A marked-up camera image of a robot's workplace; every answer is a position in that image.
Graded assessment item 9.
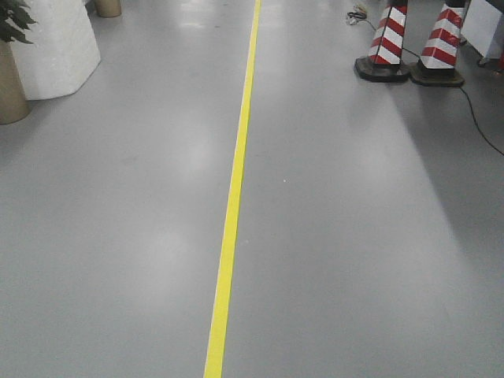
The left red white cone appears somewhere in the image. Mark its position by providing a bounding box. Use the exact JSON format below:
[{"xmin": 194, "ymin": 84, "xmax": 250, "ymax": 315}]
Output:
[{"xmin": 354, "ymin": 0, "xmax": 410, "ymax": 83}]

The right red white cone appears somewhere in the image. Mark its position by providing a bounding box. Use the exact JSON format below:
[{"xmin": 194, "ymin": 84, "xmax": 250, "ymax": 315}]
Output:
[{"xmin": 409, "ymin": 0, "xmax": 466, "ymax": 87}]

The white wrapped bundle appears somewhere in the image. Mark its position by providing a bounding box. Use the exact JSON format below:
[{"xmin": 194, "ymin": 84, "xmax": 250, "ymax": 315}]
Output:
[{"xmin": 10, "ymin": 0, "xmax": 101, "ymax": 100}]

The red white cone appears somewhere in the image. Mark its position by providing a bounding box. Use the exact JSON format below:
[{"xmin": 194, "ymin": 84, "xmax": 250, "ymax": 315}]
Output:
[
  {"xmin": 354, "ymin": 0, "xmax": 410, "ymax": 83},
  {"xmin": 409, "ymin": 0, "xmax": 466, "ymax": 87}
]

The black floor cable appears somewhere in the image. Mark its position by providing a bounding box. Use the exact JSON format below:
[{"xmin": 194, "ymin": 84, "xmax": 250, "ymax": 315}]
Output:
[{"xmin": 346, "ymin": 9, "xmax": 504, "ymax": 154}]

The brown cardboard tube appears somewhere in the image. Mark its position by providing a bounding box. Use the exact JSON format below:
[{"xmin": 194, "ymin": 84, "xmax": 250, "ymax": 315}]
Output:
[{"xmin": 93, "ymin": 0, "xmax": 122, "ymax": 18}]

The potted plant brown pot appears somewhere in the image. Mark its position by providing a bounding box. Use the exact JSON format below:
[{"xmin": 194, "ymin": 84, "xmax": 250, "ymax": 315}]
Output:
[{"xmin": 1, "ymin": 0, "xmax": 36, "ymax": 124}]

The white cabinet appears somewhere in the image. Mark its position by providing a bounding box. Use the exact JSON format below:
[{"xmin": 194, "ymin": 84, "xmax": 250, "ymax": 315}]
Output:
[{"xmin": 461, "ymin": 0, "xmax": 503, "ymax": 59}]

